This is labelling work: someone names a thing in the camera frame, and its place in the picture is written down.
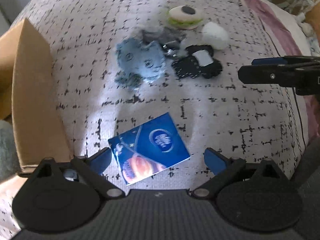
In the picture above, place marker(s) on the printed white blanket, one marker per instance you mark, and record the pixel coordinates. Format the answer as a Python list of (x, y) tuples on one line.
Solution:
[(75, 42)]

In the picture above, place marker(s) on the white plush ball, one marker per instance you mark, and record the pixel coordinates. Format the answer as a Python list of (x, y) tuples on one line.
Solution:
[(215, 36)]

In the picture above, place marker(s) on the brown cardboard box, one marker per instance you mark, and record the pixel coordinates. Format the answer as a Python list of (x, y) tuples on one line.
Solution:
[(32, 92)]

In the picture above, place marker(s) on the blue plush toy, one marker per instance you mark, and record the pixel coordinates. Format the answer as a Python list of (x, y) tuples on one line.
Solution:
[(140, 60)]

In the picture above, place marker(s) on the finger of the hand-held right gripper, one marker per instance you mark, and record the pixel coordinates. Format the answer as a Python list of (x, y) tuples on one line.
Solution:
[(268, 61), (265, 75)]

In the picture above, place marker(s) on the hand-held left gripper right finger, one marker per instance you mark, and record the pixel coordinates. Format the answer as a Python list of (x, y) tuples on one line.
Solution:
[(214, 160)]

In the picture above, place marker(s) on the blue printed packet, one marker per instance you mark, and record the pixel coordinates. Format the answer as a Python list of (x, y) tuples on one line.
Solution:
[(155, 142)]

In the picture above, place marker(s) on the grey plush toy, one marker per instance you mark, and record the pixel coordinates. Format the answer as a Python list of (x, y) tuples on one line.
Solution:
[(162, 36)]

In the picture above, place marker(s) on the person's grey pants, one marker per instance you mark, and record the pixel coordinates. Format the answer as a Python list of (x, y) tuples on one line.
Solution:
[(310, 180)]

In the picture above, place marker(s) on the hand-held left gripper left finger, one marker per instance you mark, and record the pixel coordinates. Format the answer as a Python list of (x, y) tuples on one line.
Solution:
[(101, 159)]

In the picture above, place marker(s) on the green floor mat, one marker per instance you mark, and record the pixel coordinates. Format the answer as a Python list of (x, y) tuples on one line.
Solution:
[(7, 145)]

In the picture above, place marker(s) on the black plush car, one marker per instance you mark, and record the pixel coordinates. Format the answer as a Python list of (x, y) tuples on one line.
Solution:
[(190, 67)]

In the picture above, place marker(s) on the sandwich plush toy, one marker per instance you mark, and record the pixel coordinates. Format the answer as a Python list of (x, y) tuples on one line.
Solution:
[(185, 20)]

